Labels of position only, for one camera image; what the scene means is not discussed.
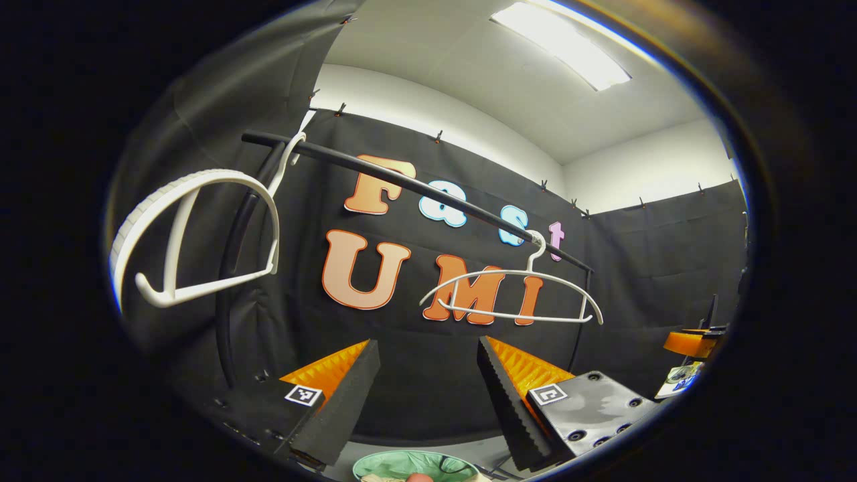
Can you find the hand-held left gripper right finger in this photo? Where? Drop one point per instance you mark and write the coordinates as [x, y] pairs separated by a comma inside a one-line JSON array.
[[512, 415]]

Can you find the ceiling light panel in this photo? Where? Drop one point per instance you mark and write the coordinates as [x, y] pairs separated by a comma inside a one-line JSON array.
[[569, 47]]

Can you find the black backdrop cloth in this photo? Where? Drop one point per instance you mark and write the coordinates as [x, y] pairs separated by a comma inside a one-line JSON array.
[[415, 375]]

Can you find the white clothes hanger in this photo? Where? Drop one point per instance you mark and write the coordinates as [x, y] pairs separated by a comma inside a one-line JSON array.
[[214, 175], [529, 271]]

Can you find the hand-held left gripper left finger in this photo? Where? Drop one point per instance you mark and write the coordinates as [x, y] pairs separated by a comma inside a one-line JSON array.
[[341, 415]]

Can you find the black clothes rail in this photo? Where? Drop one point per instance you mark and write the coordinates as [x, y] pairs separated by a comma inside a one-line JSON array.
[[321, 158]]

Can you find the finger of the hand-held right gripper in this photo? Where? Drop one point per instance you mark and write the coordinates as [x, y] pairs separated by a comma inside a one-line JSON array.
[[689, 345]]

